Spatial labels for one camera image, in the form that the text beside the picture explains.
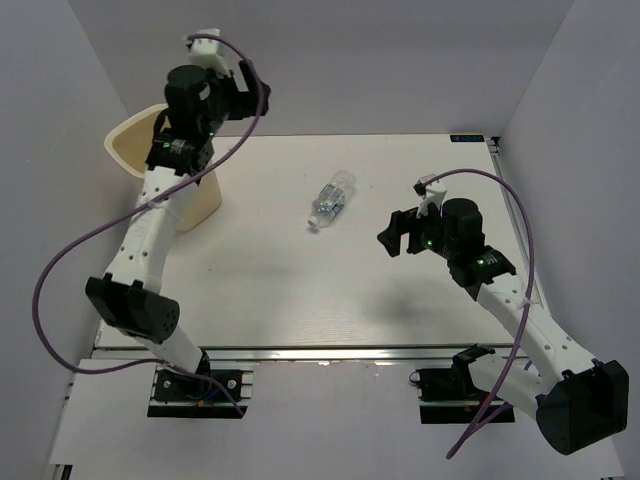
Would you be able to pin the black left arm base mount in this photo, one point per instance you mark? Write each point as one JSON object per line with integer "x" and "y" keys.
{"x": 175, "y": 396}

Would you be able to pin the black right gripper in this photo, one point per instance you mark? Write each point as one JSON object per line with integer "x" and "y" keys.
{"x": 401, "y": 223}

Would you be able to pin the aluminium table frame rail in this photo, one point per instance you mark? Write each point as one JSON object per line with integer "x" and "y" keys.
{"x": 516, "y": 220}

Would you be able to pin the clear water bottle white cap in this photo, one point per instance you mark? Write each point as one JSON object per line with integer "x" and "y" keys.
{"x": 331, "y": 200}

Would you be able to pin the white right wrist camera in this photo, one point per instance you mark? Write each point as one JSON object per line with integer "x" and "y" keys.
{"x": 432, "y": 192}

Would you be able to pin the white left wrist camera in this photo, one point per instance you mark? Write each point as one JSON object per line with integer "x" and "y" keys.
{"x": 207, "y": 54}

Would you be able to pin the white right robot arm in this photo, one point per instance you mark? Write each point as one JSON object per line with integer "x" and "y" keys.
{"x": 575, "y": 399}

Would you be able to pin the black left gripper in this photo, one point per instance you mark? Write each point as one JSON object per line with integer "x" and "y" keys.
{"x": 252, "y": 97}

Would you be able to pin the blue label sticker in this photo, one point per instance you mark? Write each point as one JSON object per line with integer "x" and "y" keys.
{"x": 466, "y": 138}

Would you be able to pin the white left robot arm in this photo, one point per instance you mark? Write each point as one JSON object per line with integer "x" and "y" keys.
{"x": 128, "y": 295}

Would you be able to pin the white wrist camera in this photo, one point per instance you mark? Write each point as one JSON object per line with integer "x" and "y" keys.
{"x": 432, "y": 192}
{"x": 207, "y": 54}

